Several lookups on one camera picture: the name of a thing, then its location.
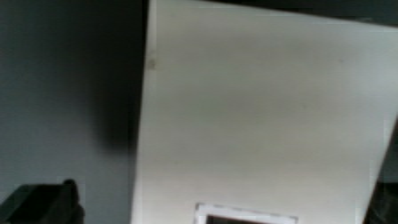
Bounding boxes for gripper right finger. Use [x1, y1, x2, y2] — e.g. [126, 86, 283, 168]
[368, 183, 398, 224]

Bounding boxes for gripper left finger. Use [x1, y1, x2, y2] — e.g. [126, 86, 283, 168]
[0, 179, 85, 224]

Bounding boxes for small white cabinet top block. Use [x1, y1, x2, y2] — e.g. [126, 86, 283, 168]
[132, 0, 398, 224]

